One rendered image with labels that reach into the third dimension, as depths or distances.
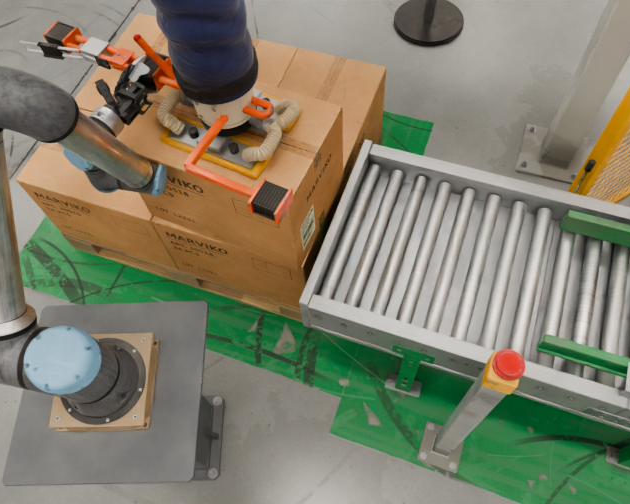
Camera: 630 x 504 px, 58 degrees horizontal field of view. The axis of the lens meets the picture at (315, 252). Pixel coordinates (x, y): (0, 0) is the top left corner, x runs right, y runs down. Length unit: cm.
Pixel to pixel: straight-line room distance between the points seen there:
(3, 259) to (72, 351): 25
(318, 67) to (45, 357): 164
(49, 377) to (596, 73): 218
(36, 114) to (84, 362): 54
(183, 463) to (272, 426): 80
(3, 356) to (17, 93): 60
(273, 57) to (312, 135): 90
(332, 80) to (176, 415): 149
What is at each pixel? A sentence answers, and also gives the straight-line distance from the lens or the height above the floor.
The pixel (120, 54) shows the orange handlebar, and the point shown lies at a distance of 189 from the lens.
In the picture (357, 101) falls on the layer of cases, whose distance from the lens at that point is 237.
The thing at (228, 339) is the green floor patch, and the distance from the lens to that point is 245.
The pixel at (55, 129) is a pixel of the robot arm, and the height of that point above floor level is 143.
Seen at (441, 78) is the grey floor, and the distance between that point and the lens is 326.
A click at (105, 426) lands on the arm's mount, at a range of 161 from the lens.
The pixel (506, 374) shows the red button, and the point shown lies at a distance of 132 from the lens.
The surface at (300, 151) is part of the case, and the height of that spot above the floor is 94.
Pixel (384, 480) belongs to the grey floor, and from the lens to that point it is 228.
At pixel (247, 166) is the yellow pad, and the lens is 165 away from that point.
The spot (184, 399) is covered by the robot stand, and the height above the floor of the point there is 75.
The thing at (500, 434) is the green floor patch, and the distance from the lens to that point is 237.
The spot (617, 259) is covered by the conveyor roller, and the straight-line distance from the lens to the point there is 214.
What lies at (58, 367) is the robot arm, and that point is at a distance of 139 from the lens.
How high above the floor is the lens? 226
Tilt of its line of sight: 61 degrees down
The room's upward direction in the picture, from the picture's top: 6 degrees counter-clockwise
